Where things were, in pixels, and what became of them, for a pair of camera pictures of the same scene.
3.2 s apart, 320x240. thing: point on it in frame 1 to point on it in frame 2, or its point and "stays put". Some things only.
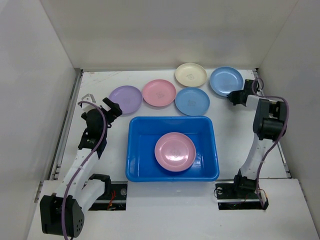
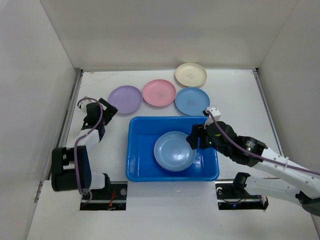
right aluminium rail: [260, 84] stays put
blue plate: [225, 79] to [173, 152]
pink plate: [159, 92] stays put
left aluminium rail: [55, 166] stays put
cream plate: [191, 74] stays put
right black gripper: [238, 96] to [198, 137]
